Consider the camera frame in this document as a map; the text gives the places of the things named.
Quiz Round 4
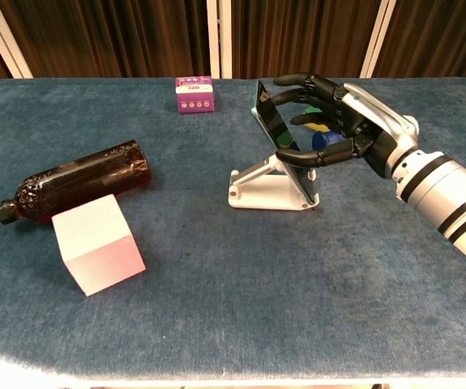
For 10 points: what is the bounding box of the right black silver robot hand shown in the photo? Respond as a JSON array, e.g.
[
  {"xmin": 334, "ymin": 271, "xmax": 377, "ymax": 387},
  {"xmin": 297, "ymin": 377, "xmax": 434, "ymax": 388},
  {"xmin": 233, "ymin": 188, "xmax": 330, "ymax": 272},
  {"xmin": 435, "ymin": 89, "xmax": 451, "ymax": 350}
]
[{"xmin": 271, "ymin": 72, "xmax": 421, "ymax": 180}]

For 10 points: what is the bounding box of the black smartphone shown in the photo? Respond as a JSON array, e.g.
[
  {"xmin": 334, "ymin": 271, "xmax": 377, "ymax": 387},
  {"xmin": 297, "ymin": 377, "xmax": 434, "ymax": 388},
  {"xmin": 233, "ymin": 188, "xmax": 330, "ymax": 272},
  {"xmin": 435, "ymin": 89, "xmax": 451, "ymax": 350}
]
[{"xmin": 250, "ymin": 79, "xmax": 319, "ymax": 206}]

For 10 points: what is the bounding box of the white folding phone stand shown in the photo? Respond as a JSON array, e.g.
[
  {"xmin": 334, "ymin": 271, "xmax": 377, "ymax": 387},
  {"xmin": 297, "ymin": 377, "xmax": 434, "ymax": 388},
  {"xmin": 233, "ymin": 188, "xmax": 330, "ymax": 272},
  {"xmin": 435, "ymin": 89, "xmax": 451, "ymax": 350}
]
[{"xmin": 227, "ymin": 152, "xmax": 321, "ymax": 212}]

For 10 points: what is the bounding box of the white bottle with blue cap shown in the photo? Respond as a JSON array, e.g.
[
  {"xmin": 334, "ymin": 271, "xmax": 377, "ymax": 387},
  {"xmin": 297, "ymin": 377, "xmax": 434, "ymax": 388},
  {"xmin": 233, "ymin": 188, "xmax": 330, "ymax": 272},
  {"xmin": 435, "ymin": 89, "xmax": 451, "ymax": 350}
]
[{"xmin": 310, "ymin": 130, "xmax": 345, "ymax": 153}]

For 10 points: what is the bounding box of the small purple box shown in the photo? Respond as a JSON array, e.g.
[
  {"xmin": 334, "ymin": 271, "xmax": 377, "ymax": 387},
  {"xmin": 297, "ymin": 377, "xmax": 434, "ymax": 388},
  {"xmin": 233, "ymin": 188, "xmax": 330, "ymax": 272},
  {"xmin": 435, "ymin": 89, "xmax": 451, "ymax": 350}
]
[{"xmin": 174, "ymin": 75, "xmax": 217, "ymax": 115}]

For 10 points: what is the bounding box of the blue table cloth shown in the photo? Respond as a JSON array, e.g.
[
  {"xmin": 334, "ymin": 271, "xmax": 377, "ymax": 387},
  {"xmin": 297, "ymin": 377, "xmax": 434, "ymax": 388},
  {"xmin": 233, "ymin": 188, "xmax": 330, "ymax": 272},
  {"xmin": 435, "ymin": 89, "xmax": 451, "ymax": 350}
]
[{"xmin": 0, "ymin": 76, "xmax": 466, "ymax": 384}]

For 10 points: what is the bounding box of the brown plastic bottle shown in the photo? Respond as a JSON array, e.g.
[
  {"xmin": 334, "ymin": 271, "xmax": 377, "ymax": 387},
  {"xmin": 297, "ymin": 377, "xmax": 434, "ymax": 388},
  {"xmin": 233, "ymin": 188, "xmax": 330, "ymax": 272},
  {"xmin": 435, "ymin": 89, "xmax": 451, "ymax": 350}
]
[{"xmin": 0, "ymin": 139, "xmax": 153, "ymax": 225}]

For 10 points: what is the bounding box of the pink cube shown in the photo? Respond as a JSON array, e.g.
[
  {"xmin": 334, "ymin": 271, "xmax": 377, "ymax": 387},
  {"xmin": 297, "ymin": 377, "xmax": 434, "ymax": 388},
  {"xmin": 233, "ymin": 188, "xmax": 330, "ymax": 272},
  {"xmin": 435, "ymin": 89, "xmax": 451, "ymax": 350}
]
[{"xmin": 51, "ymin": 193, "xmax": 147, "ymax": 299}]

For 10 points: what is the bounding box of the white frame post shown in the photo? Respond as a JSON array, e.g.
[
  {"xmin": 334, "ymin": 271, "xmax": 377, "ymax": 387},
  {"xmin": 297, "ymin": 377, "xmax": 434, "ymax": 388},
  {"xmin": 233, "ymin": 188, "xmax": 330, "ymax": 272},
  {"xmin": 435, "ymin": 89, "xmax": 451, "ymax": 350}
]
[
  {"xmin": 359, "ymin": 0, "xmax": 399, "ymax": 79},
  {"xmin": 0, "ymin": 0, "xmax": 35, "ymax": 80},
  {"xmin": 205, "ymin": 0, "xmax": 234, "ymax": 80}
]

